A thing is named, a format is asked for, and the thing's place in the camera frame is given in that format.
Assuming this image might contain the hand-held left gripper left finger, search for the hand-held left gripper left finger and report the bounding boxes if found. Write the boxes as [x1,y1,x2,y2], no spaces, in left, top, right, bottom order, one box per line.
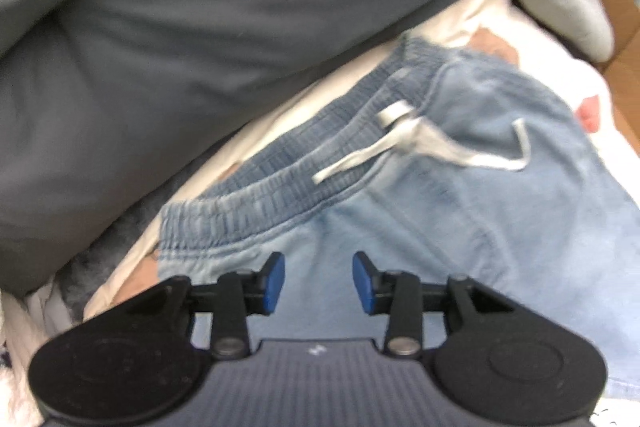
[125,251,287,360]

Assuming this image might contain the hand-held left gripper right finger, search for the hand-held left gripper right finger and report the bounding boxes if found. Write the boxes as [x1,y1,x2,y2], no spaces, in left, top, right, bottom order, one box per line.
[352,251,521,358]

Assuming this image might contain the blue denim drawstring pants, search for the blue denim drawstring pants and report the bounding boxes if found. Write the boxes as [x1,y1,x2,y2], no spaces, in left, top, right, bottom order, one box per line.
[157,32,640,413]

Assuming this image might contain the grey fuzzy cloth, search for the grey fuzzy cloth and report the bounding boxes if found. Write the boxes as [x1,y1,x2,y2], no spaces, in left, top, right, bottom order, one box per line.
[52,202,166,323]

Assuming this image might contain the white fluffy diamond-pattern blanket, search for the white fluffy diamond-pattern blanket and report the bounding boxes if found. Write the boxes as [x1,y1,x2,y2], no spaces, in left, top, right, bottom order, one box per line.
[0,279,88,427]

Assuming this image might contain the cream bear print blanket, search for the cream bear print blanket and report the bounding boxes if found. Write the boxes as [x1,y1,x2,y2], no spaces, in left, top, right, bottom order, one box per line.
[82,0,640,427]

